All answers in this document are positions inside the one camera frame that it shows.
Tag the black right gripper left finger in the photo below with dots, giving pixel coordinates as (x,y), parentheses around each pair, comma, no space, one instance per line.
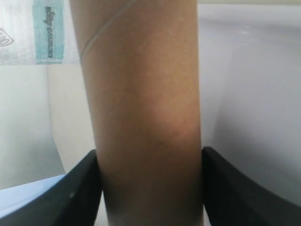
(73,201)

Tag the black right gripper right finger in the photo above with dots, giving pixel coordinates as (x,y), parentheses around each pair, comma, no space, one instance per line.
(233,199)

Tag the white rectangular plastic tray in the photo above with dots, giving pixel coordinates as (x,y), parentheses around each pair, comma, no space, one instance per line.
(250,82)

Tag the printed white paper towel roll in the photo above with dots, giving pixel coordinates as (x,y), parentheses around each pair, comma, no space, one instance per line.
(37,32)

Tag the brown cardboard tube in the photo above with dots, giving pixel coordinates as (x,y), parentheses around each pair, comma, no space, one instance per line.
(139,60)

